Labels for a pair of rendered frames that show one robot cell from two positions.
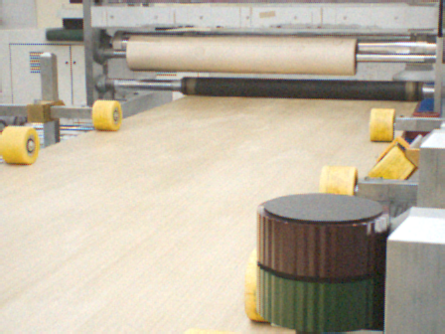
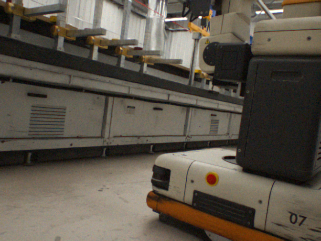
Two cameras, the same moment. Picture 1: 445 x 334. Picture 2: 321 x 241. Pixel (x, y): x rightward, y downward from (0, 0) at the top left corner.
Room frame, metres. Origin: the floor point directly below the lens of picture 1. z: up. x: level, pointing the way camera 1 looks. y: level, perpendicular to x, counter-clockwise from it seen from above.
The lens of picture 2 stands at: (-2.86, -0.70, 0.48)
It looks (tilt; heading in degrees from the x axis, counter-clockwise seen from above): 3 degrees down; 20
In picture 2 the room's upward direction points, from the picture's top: 7 degrees clockwise
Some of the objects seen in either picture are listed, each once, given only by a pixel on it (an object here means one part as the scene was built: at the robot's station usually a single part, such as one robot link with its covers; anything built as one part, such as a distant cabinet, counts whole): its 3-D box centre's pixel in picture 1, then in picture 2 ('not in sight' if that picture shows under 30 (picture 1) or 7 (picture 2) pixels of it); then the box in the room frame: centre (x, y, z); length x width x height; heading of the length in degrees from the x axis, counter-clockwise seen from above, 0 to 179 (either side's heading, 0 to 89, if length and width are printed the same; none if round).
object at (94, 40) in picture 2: not in sight; (97, 42); (-1.29, 0.36, 0.82); 0.14 x 0.06 x 0.05; 165
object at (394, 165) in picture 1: (392, 169); not in sight; (1.65, -0.32, 0.93); 0.09 x 0.08 x 0.09; 75
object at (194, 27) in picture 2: not in sight; (204, 33); (5.25, 1.30, 2.65); 1.71 x 0.09 x 0.32; 165
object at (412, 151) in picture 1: (401, 159); not in sight; (1.65, -0.33, 0.95); 0.10 x 0.04 x 0.10; 75
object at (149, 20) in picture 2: not in sight; (145, 49); (-0.83, 0.24, 0.89); 0.04 x 0.04 x 0.48; 75
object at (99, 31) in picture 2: not in sight; (76, 33); (-1.54, 0.33, 0.80); 0.43 x 0.03 x 0.04; 75
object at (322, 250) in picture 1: (322, 233); not in sight; (0.39, -0.04, 1.16); 0.06 x 0.06 x 0.02
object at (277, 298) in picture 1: (321, 285); not in sight; (0.39, -0.04, 1.13); 0.06 x 0.06 x 0.02
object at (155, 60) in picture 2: not in sight; (157, 61); (-0.81, 0.14, 0.80); 0.43 x 0.03 x 0.04; 75
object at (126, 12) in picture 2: not in sight; (123, 34); (-1.07, 0.30, 0.93); 0.04 x 0.04 x 0.48; 75
